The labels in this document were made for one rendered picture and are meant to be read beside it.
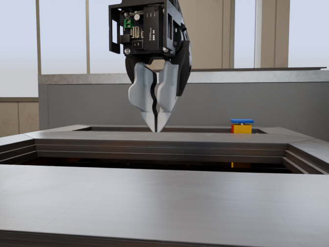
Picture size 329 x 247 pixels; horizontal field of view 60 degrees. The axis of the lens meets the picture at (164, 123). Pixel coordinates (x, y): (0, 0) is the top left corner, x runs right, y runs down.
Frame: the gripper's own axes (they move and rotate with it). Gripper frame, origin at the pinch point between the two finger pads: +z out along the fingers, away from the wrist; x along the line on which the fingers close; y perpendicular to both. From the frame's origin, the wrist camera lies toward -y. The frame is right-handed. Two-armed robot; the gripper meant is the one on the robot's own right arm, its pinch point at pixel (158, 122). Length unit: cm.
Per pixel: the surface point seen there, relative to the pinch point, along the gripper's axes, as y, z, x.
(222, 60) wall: -305, -52, -30
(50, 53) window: -238, -60, -219
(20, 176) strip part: 11.9, 5.6, -12.3
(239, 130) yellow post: -47.8, 5.2, 7.7
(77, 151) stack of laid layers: -17.3, 8.2, -25.6
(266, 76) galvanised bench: -72, -12, 15
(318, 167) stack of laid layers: -10.1, 6.9, 21.7
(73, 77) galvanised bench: -59, -13, -56
